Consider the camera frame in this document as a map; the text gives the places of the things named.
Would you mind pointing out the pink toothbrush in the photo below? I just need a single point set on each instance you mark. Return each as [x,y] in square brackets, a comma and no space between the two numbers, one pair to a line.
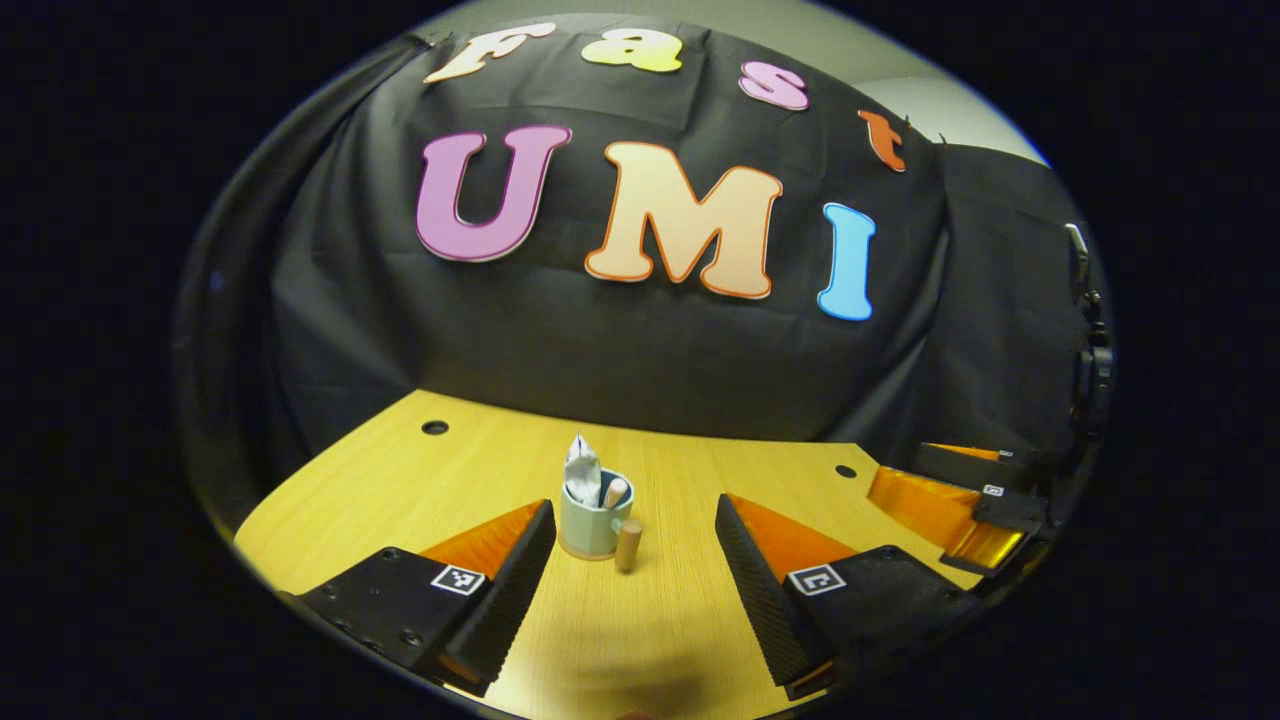
[616,492]

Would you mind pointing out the black backdrop cloth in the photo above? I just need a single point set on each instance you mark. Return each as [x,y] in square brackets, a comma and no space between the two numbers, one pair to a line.
[650,360]

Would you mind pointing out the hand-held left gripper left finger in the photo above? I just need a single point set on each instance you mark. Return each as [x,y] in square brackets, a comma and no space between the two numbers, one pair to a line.
[510,600]

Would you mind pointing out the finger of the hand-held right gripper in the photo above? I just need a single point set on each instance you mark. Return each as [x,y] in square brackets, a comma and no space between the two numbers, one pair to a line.
[960,468]
[1010,510]

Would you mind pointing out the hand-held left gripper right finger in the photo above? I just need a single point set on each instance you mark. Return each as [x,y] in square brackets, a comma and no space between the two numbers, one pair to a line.
[765,600]

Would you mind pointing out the white toothpaste tube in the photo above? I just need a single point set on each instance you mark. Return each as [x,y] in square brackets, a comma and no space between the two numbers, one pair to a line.
[580,470]

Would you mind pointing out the wooden desktop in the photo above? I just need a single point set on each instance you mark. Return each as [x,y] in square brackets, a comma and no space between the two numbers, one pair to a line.
[680,620]

